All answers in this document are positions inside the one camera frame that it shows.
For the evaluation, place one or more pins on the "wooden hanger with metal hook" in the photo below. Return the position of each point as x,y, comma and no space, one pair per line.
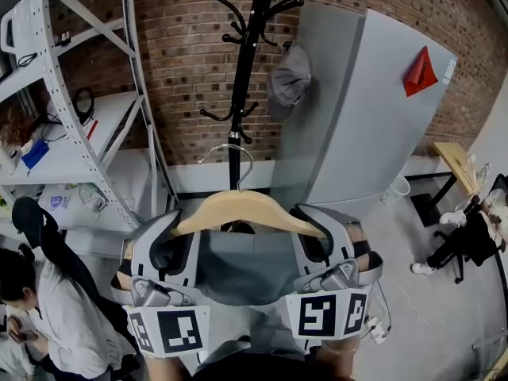
246,210

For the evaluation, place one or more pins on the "black coat rack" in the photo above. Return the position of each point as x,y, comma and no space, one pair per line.
242,74

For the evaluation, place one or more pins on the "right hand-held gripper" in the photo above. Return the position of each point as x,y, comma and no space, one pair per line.
317,316

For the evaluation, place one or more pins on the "person's left hand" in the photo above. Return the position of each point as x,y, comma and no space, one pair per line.
125,268

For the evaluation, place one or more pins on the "person's black clothing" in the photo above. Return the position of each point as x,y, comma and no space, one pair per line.
254,371

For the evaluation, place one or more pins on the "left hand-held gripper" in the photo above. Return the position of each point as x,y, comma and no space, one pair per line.
178,328

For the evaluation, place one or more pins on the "blue box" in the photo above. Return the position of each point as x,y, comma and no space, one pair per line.
35,154

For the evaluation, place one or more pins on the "small black clips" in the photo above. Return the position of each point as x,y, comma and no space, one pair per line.
63,39

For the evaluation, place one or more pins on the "white plastic jug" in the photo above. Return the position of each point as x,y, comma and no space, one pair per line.
20,24

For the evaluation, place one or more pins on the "grey refrigerator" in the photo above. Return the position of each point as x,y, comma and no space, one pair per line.
369,125

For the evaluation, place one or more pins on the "white power adapter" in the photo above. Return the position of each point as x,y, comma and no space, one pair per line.
376,328

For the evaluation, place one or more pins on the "wooden table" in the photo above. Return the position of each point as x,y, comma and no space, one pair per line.
456,163

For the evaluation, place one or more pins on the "red paper sheet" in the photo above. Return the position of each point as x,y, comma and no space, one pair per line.
420,74

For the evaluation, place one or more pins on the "person's right forearm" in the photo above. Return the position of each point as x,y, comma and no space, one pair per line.
337,361

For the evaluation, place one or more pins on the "black headphones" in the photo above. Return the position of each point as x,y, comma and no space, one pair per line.
82,103

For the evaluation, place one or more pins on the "grey cap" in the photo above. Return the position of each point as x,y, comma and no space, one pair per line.
289,79

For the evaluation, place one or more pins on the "grey garment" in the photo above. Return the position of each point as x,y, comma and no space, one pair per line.
246,268

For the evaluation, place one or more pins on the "white metal shelving unit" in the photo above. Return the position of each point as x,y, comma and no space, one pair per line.
51,78

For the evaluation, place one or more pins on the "clear plastic bags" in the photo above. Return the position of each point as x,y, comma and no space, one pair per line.
75,201

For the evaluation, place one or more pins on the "red pen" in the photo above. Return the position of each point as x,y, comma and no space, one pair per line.
92,129

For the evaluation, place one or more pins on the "person's left forearm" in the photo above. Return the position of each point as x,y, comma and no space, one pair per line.
162,369

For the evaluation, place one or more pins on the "person's right hand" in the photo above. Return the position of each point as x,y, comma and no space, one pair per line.
361,244

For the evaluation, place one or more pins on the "clear plastic cup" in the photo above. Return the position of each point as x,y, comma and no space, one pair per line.
395,192

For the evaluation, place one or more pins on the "white label sticker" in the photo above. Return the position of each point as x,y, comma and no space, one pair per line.
449,70

